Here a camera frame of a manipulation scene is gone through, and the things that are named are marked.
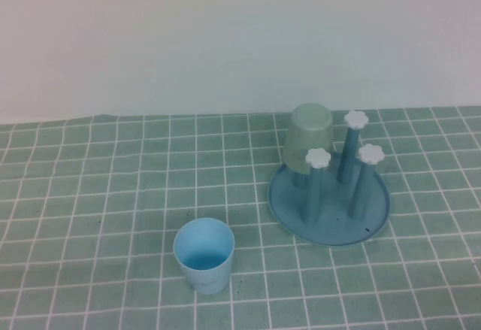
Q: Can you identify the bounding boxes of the light blue plastic cup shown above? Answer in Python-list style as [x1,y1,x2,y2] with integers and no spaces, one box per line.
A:
[173,216,236,295]

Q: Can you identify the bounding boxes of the translucent green plastic cup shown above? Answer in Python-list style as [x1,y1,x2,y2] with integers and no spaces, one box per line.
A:
[281,103,334,176]

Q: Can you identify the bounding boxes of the blue cup stand white caps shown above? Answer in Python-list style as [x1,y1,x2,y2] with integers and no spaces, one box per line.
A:
[266,110,392,250]

